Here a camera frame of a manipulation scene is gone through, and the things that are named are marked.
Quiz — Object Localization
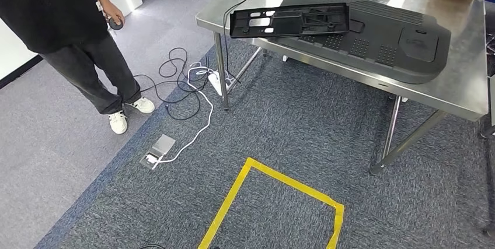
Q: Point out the person's hand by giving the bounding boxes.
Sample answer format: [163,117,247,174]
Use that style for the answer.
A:
[101,1,126,28]

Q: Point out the black plastic panel part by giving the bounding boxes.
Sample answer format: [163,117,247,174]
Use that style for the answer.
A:
[229,2,351,40]

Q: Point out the stainless steel workbench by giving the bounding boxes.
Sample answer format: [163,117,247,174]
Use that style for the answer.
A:
[195,0,490,177]

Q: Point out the person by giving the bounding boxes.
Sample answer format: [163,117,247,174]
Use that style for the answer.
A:
[0,0,156,135]

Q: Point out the person's white shoe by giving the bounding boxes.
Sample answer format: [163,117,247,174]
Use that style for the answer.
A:
[126,96,156,115]
[108,110,128,135]

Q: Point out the white power strip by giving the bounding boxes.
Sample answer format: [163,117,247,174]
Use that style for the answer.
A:
[207,69,236,97]

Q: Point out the grey floor socket box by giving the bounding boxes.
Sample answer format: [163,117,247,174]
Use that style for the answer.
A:
[139,134,177,171]

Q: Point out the black engine cover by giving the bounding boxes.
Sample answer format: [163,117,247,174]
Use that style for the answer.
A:
[267,0,452,85]

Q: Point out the black floor cables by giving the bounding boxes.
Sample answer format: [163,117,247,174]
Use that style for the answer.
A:
[133,47,211,121]

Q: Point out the white floor cable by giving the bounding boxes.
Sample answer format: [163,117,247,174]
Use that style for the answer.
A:
[154,61,217,165]

